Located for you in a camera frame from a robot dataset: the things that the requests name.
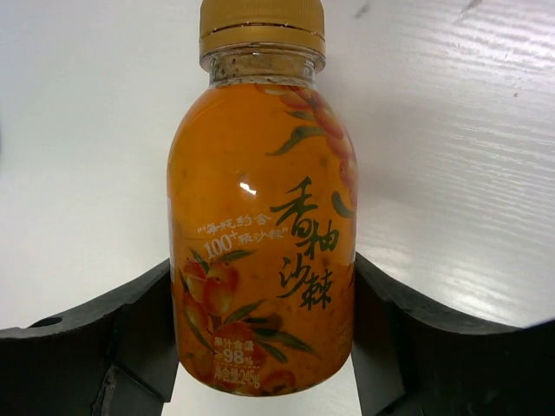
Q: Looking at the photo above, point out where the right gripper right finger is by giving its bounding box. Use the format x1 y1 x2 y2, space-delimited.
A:
352 255 554 415

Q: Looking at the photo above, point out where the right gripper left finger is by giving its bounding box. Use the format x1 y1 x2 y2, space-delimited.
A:
1 261 179 415

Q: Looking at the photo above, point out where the amber ribbed orange bottle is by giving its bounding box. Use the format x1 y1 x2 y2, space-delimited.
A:
166 1 358 397

